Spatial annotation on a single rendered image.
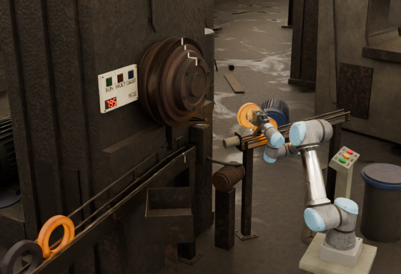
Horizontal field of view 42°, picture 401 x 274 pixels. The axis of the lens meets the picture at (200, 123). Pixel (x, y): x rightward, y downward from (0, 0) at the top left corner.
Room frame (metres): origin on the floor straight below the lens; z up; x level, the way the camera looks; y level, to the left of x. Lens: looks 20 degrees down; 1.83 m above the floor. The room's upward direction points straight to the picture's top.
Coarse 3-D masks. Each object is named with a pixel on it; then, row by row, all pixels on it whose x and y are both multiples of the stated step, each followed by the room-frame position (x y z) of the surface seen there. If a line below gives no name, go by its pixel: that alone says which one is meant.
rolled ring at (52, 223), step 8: (56, 216) 1.90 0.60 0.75; (64, 216) 1.92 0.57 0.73; (48, 224) 1.84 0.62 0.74; (56, 224) 1.86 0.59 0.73; (64, 224) 1.91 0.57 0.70; (72, 224) 1.94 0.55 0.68; (40, 232) 1.82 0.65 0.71; (48, 232) 1.83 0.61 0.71; (64, 232) 1.93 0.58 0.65; (72, 232) 1.93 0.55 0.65; (40, 240) 1.81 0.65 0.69; (48, 240) 1.82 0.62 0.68; (64, 240) 1.92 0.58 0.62; (48, 248) 1.82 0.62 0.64; (56, 248) 1.89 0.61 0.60; (48, 256) 1.81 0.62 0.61
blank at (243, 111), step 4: (244, 104) 2.96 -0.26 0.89; (248, 104) 2.94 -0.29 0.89; (252, 104) 2.95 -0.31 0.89; (256, 104) 2.97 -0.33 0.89; (240, 108) 2.95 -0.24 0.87; (244, 108) 2.93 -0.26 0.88; (248, 108) 2.94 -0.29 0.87; (252, 108) 2.95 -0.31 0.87; (240, 112) 2.92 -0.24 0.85; (244, 112) 2.93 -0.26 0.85; (240, 116) 2.92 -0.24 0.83; (244, 116) 2.93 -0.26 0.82; (240, 120) 2.92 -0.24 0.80; (244, 120) 2.93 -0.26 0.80; (240, 124) 2.93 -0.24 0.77; (244, 124) 2.93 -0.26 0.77; (248, 124) 2.94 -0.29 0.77
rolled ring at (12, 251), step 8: (24, 240) 1.76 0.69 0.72; (16, 248) 1.70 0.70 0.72; (24, 248) 1.72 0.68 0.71; (32, 248) 1.75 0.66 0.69; (40, 248) 1.78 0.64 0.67; (8, 256) 1.67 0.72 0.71; (16, 256) 1.68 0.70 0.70; (32, 256) 1.78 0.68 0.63; (40, 256) 1.78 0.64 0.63; (8, 264) 1.65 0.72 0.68; (32, 264) 1.77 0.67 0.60; (40, 264) 1.77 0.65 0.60; (8, 272) 1.65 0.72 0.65
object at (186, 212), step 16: (160, 192) 2.20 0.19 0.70; (176, 192) 2.21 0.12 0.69; (160, 208) 2.20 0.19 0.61; (176, 208) 2.20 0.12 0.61; (160, 224) 1.94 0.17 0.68; (176, 224) 1.95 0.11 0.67; (192, 224) 1.95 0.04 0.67; (160, 240) 1.94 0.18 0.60; (176, 240) 1.95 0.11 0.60; (192, 240) 1.95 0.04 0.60; (176, 256) 2.07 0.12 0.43; (176, 272) 2.07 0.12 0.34
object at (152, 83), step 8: (168, 40) 2.64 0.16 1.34; (176, 40) 2.59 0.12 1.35; (184, 40) 2.65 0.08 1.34; (192, 40) 2.71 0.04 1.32; (160, 48) 2.56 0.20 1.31; (168, 48) 2.53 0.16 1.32; (200, 48) 2.78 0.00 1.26; (160, 56) 2.52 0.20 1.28; (168, 56) 2.52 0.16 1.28; (152, 64) 2.50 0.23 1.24; (160, 64) 2.47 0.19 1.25; (152, 72) 2.48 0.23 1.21; (160, 72) 2.46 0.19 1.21; (152, 80) 2.46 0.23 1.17; (160, 80) 2.46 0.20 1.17; (152, 88) 2.45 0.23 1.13; (160, 88) 2.46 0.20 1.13; (152, 96) 2.46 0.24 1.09; (160, 96) 2.46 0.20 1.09; (152, 104) 2.47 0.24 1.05; (160, 104) 2.45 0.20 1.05; (152, 112) 2.50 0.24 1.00; (160, 112) 2.45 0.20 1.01; (160, 120) 2.53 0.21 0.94; (168, 120) 2.51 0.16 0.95; (184, 120) 2.64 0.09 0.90
